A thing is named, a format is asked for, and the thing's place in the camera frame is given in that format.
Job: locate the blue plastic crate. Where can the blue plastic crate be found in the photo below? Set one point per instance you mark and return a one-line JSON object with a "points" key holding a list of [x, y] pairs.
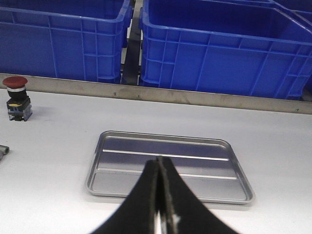
{"points": [[69, 39], [300, 10], [224, 47]]}

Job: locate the silver metal tray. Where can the silver metal tray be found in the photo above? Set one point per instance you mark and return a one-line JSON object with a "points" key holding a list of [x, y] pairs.
{"points": [[208, 166]]}

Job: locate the blue plastic crate far right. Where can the blue plastic crate far right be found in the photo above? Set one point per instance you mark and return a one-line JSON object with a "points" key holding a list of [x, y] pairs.
{"points": [[300, 10]]}

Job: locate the grey metal clamp block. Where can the grey metal clamp block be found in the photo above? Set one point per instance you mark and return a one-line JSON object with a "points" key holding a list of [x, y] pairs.
{"points": [[4, 150]]}

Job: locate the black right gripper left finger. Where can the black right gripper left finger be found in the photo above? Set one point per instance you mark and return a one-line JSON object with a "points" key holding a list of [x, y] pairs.
{"points": [[136, 215]]}

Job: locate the red emergency stop button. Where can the red emergency stop button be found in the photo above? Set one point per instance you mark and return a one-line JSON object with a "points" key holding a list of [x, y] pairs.
{"points": [[19, 105]]}

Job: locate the blue plastic crate centre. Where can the blue plastic crate centre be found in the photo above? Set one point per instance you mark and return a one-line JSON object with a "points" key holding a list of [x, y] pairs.
{"points": [[69, 39]]}

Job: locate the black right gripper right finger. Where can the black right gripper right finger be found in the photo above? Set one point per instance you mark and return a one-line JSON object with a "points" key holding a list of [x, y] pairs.
{"points": [[181, 212]]}

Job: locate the metal table edge rail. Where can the metal table edge rail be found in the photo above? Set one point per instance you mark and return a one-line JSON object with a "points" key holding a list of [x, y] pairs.
{"points": [[130, 92]]}

